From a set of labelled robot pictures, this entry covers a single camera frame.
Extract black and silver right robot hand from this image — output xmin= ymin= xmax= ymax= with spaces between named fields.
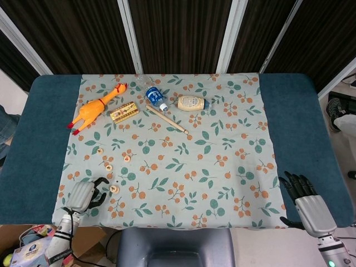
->
xmin=279 ymin=171 xmax=338 ymax=238

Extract gold patterned card box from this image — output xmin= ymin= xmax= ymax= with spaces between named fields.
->
xmin=109 ymin=102 xmax=140 ymax=123

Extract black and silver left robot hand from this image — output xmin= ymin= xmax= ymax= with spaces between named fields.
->
xmin=63 ymin=177 xmax=110 ymax=215

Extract black floor cable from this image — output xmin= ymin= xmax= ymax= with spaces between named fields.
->
xmin=71 ymin=230 xmax=121 ymax=264

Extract white trouser leg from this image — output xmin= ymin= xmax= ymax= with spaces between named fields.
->
xmin=333 ymin=113 xmax=356 ymax=135

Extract grey robot torso housing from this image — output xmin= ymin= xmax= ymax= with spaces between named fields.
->
xmin=116 ymin=227 xmax=236 ymax=267

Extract teal table cover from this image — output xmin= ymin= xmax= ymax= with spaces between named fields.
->
xmin=0 ymin=72 xmax=353 ymax=228

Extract white wet wipes pack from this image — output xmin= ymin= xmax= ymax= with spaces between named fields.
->
xmin=12 ymin=240 xmax=53 ymax=264

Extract black sneaker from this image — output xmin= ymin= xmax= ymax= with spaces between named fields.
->
xmin=327 ymin=97 xmax=346 ymax=133

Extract clear water bottle blue label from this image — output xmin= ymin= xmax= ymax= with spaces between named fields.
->
xmin=135 ymin=74 xmax=170 ymax=112

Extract floral printed tablecloth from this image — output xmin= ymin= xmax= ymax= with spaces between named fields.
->
xmin=51 ymin=72 xmax=288 ymax=230

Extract brown cardboard box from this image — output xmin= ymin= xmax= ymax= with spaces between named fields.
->
xmin=0 ymin=224 xmax=108 ymax=267

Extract orange rubber chicken toy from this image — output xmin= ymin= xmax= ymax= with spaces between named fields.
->
xmin=66 ymin=82 xmax=128 ymax=136

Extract cream mayonnaise squeeze bottle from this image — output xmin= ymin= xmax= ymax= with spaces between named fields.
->
xmin=177 ymin=95 xmax=214 ymax=112

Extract blue jeans leg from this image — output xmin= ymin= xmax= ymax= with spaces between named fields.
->
xmin=0 ymin=105 xmax=22 ymax=161

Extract tapered wooden stick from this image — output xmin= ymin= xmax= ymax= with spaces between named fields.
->
xmin=146 ymin=105 xmax=190 ymax=136

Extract dark folding screen white frames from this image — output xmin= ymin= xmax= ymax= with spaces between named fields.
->
xmin=0 ymin=0 xmax=356 ymax=98

